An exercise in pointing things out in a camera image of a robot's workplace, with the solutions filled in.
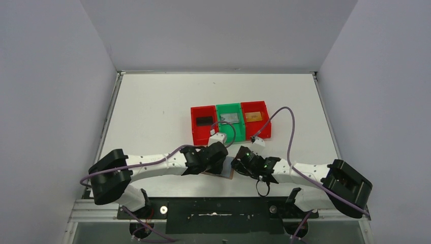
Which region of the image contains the brown leather card holder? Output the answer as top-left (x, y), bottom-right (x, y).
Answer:
top-left (202, 156), bottom-right (234, 180)

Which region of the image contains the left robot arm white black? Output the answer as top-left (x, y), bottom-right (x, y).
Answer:
top-left (80, 142), bottom-right (228, 217)

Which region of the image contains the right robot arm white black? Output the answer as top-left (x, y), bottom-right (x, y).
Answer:
top-left (231, 146), bottom-right (373, 219)

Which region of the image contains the black card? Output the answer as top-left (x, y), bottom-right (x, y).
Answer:
top-left (196, 116), bottom-right (214, 127)

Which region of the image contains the silver grey card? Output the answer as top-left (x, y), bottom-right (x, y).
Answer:
top-left (220, 113), bottom-right (239, 124)

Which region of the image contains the orange gold card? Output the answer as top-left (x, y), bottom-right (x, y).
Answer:
top-left (244, 111), bottom-right (263, 123)

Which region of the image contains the green middle bin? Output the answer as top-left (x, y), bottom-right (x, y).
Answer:
top-left (215, 103), bottom-right (245, 143)

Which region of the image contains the right red bin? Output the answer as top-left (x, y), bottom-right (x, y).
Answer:
top-left (240, 101), bottom-right (270, 140)

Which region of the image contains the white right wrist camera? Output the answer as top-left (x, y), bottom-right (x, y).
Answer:
top-left (251, 136), bottom-right (266, 151)

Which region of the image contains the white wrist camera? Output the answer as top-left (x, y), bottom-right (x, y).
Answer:
top-left (251, 136), bottom-right (266, 151)
top-left (208, 132), bottom-right (227, 146)

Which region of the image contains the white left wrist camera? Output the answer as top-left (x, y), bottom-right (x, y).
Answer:
top-left (208, 132), bottom-right (227, 146)

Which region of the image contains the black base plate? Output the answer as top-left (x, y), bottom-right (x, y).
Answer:
top-left (117, 197), bottom-right (306, 234)

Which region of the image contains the aluminium frame rail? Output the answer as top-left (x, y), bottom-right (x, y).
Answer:
top-left (67, 198), bottom-right (371, 223)

